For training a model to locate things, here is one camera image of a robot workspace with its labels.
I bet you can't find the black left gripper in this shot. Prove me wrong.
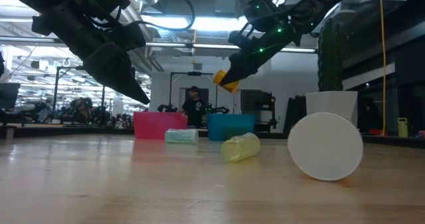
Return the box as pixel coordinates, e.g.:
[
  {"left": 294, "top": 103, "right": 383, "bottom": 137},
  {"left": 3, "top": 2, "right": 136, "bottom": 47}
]
[{"left": 31, "top": 3, "right": 151, "bottom": 106}]

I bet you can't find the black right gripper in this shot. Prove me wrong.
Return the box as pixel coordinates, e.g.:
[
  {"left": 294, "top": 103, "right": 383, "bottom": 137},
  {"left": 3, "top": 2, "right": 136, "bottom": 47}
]
[{"left": 219, "top": 0, "right": 301, "bottom": 86}]

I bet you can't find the orange pill bottle white cap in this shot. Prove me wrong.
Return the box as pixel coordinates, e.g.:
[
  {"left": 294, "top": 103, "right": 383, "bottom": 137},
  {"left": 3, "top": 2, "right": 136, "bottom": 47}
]
[
  {"left": 212, "top": 69, "right": 240, "bottom": 94},
  {"left": 287, "top": 112, "right": 365, "bottom": 181}
]

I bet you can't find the blue plastic bin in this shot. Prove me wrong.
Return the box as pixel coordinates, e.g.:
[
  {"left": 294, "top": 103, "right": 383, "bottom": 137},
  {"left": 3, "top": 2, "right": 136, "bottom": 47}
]
[{"left": 207, "top": 113, "right": 256, "bottom": 142}]

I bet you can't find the yellow clear pill bottle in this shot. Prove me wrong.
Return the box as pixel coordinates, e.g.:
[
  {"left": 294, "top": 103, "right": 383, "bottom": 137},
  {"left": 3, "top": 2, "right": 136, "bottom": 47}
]
[{"left": 220, "top": 132, "right": 262, "bottom": 164}]

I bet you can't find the red plastic bin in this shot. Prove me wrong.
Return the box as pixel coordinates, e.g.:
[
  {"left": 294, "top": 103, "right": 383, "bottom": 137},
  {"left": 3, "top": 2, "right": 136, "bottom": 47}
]
[{"left": 133, "top": 111, "right": 189, "bottom": 140}]

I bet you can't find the black equipment rack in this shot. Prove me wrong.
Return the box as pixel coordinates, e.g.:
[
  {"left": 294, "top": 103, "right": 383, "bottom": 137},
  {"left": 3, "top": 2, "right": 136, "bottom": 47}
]
[{"left": 240, "top": 89, "right": 278, "bottom": 134}]

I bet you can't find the black storage case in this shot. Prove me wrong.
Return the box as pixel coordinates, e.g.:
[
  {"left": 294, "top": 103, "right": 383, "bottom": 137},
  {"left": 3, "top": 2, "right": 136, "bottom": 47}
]
[{"left": 285, "top": 96, "right": 308, "bottom": 132}]

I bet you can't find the person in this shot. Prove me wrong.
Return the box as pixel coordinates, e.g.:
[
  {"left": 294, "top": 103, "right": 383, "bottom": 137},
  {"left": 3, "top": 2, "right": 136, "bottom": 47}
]
[{"left": 181, "top": 86, "right": 207, "bottom": 128}]

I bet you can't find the white hexagonal plant pot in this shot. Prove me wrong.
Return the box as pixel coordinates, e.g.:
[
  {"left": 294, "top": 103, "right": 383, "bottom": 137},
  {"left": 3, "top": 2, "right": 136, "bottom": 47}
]
[{"left": 305, "top": 90, "right": 359, "bottom": 128}]

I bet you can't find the black monitor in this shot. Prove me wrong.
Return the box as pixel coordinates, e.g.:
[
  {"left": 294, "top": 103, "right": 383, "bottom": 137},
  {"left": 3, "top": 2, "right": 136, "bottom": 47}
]
[{"left": 0, "top": 82, "right": 21, "bottom": 110}]

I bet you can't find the lime green container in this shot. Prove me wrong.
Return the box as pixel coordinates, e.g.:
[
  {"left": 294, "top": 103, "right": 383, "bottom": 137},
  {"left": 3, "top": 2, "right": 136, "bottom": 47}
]
[{"left": 397, "top": 117, "right": 408, "bottom": 138}]

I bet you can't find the black background frame stand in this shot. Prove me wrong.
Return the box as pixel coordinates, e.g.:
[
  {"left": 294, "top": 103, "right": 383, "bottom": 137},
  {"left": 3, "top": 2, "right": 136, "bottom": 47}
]
[{"left": 168, "top": 70, "right": 219, "bottom": 115}]

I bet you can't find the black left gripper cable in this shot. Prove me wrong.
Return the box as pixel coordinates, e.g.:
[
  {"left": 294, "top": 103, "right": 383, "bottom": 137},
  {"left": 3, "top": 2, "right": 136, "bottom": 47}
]
[{"left": 89, "top": 0, "right": 196, "bottom": 32}]

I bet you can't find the hanging yellow cable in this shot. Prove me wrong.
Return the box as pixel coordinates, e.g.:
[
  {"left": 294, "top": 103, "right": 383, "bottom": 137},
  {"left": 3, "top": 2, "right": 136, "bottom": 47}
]
[{"left": 379, "top": 0, "right": 388, "bottom": 137}]

